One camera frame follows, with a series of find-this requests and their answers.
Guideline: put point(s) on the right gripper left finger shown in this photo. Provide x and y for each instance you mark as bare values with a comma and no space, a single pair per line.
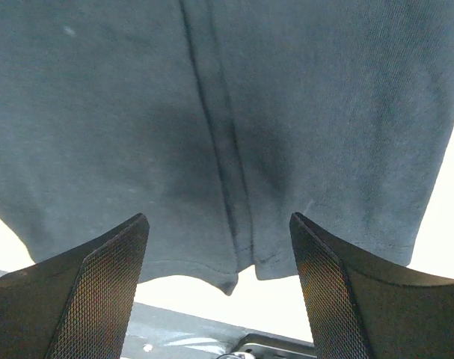
76,304

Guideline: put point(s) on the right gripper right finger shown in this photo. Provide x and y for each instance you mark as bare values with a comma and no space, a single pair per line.
362,306

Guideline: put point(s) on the black t shirt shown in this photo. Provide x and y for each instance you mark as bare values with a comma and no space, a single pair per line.
218,120

